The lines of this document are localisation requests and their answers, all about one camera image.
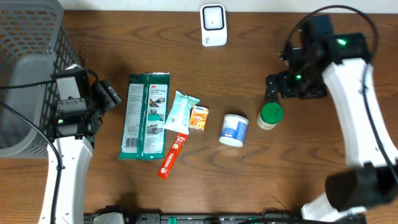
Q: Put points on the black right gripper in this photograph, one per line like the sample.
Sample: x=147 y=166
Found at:
x=286 y=91

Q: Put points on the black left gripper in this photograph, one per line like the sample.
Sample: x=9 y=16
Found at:
x=108 y=93

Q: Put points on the green lid white jar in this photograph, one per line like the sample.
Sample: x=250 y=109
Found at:
x=269 y=116

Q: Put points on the white blue label jar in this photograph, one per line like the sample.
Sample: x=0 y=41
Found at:
x=233 y=131

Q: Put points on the green white gloves packet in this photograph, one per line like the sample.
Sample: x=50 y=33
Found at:
x=146 y=112

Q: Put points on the small orange box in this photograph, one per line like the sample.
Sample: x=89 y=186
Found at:
x=198 y=118

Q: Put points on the light green snack packet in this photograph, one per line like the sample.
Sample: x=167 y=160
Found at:
x=179 y=115

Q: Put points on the red white snack packet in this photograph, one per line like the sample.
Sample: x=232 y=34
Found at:
x=172 y=156

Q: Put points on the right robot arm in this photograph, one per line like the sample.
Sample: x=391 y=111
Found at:
x=328 y=64

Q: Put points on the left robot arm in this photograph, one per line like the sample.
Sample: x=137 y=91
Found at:
x=75 y=121

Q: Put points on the white barcode scanner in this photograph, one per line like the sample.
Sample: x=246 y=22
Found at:
x=213 y=25

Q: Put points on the grey plastic mesh basket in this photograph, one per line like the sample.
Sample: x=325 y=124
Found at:
x=34 y=48

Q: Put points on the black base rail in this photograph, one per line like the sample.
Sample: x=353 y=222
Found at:
x=116 y=214

